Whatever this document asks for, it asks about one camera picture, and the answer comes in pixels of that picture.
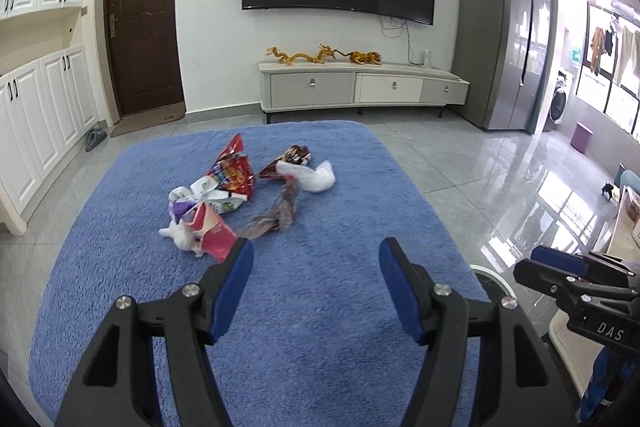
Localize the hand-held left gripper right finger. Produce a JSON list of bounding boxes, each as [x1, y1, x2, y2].
[[378, 237, 581, 427]]

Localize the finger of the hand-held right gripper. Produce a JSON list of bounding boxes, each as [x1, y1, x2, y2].
[[531, 246, 640, 280], [514, 258, 633, 303]]

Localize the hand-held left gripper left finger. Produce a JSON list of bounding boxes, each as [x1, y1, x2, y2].
[[55, 237, 255, 427]]

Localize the white round trash bin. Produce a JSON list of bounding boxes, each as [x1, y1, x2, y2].
[[470, 264, 518, 308]]

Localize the pink snack packet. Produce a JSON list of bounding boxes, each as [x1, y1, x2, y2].
[[185, 201, 238, 264]]

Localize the white tissue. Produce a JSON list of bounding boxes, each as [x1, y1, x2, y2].
[[159, 222, 206, 255]]

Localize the white green packet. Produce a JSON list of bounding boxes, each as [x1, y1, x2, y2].
[[190, 176, 248, 213]]

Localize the purple white wrapper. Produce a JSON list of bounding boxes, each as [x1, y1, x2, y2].
[[169, 186, 201, 224]]

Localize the transparent plastic wrapper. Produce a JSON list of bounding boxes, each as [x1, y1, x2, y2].
[[235, 180, 301, 239]]

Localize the red snack packet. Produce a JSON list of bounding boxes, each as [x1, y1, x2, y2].
[[207, 133, 256, 200]]

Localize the white plastic bag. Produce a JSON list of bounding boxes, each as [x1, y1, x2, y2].
[[276, 160, 335, 194]]

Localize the dark red snack wrapper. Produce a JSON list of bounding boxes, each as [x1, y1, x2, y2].
[[259, 144, 313, 180]]

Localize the blue white patterned clothing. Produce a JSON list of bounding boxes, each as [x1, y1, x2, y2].
[[580, 346, 640, 425]]

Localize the blue fluffy blanket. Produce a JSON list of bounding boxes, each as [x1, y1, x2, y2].
[[27, 121, 493, 427]]

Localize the purple stool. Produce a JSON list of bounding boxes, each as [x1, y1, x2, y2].
[[575, 122, 594, 154]]

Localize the white washing machine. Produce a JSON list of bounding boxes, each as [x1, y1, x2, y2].
[[547, 70, 572, 133]]

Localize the balcony window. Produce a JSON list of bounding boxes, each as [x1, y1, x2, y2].
[[574, 0, 640, 144]]

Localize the grey slippers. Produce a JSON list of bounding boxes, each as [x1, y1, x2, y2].
[[84, 128, 108, 153]]

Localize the hanging white garment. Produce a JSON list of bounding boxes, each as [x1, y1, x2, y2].
[[614, 24, 635, 87]]

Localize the hanging brown garment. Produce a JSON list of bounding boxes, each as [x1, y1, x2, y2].
[[590, 27, 606, 76]]

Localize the white grey television console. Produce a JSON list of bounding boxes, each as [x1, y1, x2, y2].
[[258, 60, 470, 124]]

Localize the grey refrigerator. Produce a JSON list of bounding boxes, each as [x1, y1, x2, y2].
[[452, 0, 553, 133]]

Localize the gold tiger figurine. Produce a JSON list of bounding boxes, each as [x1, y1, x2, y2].
[[348, 50, 384, 67]]

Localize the gold dragon figurine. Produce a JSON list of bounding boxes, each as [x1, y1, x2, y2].
[[265, 43, 348, 66]]

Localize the white base cabinet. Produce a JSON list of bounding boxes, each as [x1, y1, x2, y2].
[[0, 44, 101, 236]]

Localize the brown entrance door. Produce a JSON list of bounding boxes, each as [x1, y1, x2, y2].
[[105, 0, 183, 118]]

